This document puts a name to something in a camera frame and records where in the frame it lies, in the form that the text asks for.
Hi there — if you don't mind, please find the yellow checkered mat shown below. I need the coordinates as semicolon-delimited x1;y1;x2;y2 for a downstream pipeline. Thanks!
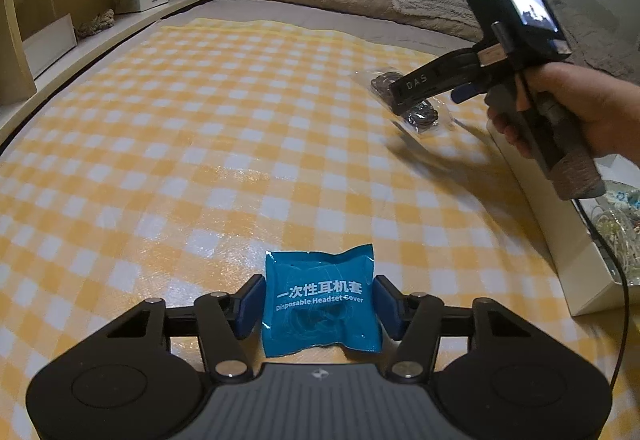
0;17;640;440

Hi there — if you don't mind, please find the clear bag with silver charm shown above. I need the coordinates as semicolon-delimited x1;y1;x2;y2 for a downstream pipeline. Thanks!
352;67;453;137

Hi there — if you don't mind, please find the white cardboard box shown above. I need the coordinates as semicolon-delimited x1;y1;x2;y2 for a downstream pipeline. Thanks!
487;120;640;318

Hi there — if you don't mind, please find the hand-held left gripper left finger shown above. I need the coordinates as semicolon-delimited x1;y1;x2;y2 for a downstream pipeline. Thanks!
65;274;266;382

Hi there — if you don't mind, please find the person's right hand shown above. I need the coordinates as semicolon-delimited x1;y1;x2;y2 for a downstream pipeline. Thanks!
487;62;640;161

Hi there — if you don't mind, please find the blue plastic packet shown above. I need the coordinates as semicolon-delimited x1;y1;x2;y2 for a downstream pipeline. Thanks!
261;256;383;361

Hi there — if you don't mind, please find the jute rope bundle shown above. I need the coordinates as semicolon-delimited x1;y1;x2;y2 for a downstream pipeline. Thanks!
75;9;117;39

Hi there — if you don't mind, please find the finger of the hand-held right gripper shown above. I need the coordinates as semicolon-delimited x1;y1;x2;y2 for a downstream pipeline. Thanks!
389;65;437;117

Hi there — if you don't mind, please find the black cable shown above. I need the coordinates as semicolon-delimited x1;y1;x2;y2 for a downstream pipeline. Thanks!
570;197;631;393

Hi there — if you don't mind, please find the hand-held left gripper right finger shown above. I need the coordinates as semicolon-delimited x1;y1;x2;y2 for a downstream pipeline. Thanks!
374;275;566;382

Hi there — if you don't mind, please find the white flat box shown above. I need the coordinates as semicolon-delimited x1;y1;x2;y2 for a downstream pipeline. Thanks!
22;14;77;81

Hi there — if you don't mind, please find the teal gold drawstring pouch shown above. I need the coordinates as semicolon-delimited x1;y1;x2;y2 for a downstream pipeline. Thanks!
607;187;640;212

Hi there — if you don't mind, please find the clear bag of beige cord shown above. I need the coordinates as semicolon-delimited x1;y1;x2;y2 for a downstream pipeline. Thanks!
582;205;640;283

